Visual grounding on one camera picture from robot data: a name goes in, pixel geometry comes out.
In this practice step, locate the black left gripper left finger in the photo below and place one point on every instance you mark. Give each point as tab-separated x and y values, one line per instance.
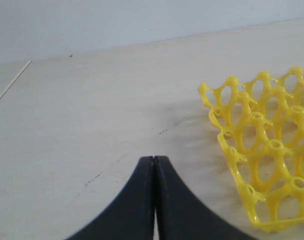
130	216

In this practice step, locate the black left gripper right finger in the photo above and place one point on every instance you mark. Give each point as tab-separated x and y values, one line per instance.
181	215

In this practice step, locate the yellow plastic egg tray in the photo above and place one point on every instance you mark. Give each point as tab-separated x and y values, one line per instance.
261	134

